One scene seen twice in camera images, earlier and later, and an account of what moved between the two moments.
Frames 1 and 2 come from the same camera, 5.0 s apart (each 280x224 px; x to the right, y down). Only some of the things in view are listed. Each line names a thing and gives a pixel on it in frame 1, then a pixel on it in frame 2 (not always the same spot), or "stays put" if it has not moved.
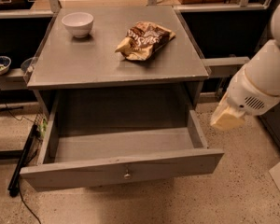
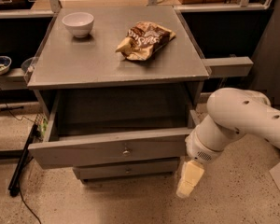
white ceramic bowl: x=78 y=23 stays put
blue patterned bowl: x=0 y=64 stays put
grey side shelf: x=226 y=66 stays put
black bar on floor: x=13 y=188 stays put
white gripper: x=246 y=94 to x=198 y=149
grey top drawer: x=77 y=158 to x=89 y=127
